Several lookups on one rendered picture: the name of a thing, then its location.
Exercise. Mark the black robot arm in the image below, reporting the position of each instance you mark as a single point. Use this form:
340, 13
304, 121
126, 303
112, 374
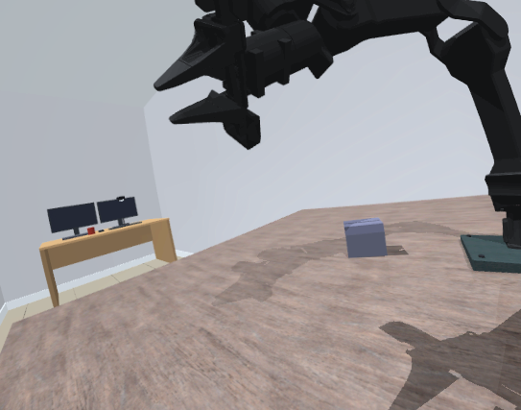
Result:
477, 56

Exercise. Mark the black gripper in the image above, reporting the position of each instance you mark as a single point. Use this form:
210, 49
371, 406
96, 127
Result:
251, 63

